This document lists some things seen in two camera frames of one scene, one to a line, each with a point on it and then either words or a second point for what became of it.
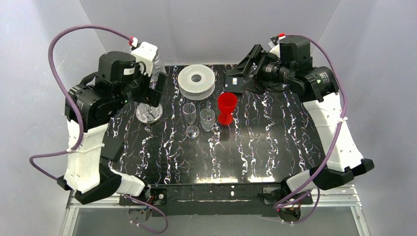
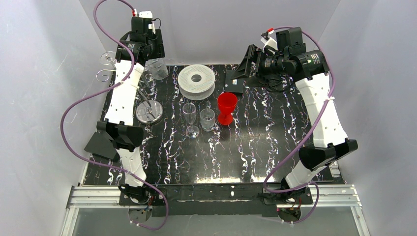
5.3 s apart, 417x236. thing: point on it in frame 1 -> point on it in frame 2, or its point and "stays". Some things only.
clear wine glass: x=158 y=67 stays
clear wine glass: x=207 y=117 stays
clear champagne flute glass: x=190 y=110 stays
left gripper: x=155 y=92 -> x=157 y=45
